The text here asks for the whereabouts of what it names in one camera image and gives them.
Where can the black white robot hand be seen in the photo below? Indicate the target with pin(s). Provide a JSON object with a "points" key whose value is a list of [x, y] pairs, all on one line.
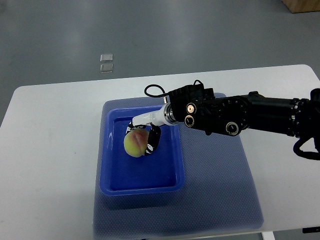
{"points": [[152, 122]]}

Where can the yellow red peach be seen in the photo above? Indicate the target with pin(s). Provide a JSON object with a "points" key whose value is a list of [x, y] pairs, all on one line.
{"points": [[135, 142]]}

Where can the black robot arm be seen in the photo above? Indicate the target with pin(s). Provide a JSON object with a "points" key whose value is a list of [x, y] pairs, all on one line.
{"points": [[198, 108]]}

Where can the upper metal floor plate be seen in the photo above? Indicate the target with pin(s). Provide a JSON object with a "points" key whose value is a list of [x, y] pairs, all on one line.
{"points": [[106, 57]]}

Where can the blue plastic tray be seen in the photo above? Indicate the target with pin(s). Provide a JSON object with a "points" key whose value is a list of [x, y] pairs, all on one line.
{"points": [[124, 175]]}

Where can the white table leg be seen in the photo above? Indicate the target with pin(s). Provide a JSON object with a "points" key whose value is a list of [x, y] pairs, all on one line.
{"points": [[268, 235]]}

